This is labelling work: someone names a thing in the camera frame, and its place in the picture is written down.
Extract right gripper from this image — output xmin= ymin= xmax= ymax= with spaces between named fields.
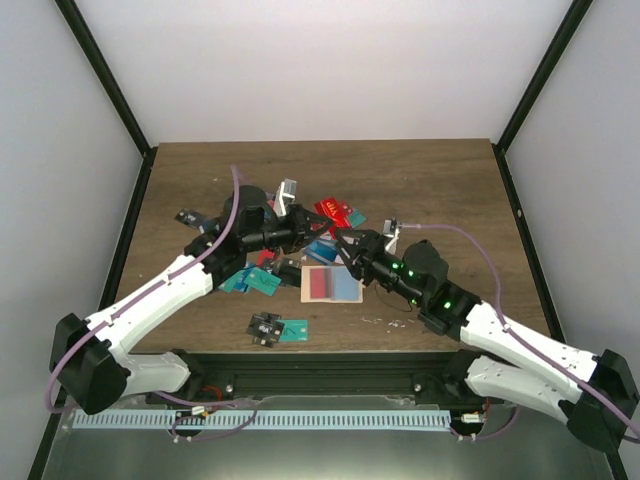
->
xmin=335 ymin=228 xmax=426 ymax=306

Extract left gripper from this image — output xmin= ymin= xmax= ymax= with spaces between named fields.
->
xmin=244 ymin=204 xmax=334 ymax=255

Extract beige leather card holder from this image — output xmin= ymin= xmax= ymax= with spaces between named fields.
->
xmin=300 ymin=265 xmax=363 ymax=304

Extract white card red circles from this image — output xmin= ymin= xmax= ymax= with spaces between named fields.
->
xmin=309 ymin=267 xmax=333 ymax=301

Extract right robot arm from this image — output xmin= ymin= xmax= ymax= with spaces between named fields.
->
xmin=335 ymin=229 xmax=639 ymax=454

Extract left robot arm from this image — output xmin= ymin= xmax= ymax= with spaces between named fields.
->
xmin=49 ymin=185 xmax=334 ymax=414

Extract teal vip card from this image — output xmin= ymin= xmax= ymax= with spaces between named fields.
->
xmin=347 ymin=210 xmax=366 ymax=228
xmin=245 ymin=267 xmax=281 ymax=296

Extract black VIP card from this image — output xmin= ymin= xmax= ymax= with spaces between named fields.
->
xmin=174 ymin=208 xmax=207 ymax=230

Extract teal VIP card right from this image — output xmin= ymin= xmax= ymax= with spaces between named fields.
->
xmin=347 ymin=210 xmax=366 ymax=228

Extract red VIP card right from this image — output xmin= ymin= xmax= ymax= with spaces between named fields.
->
xmin=314 ymin=197 xmax=351 ymax=228

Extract black card pair front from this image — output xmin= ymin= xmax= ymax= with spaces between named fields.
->
xmin=245 ymin=312 xmax=285 ymax=348

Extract teal card front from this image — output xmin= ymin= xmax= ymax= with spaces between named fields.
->
xmin=280 ymin=319 xmax=309 ymax=343

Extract black front frame rail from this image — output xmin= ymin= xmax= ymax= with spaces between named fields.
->
xmin=62 ymin=352 xmax=594 ymax=401

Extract light blue cable tray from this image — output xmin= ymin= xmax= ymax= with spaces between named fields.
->
xmin=72 ymin=409 xmax=451 ymax=432

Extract black left frame post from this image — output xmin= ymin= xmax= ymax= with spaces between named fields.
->
xmin=53 ymin=0 xmax=152 ymax=156

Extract black frame post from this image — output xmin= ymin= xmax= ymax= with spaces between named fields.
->
xmin=53 ymin=0 xmax=152 ymax=156
xmin=497 ymin=0 xmax=595 ymax=151

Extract black right frame post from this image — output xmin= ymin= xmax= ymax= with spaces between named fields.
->
xmin=497 ymin=0 xmax=595 ymax=151

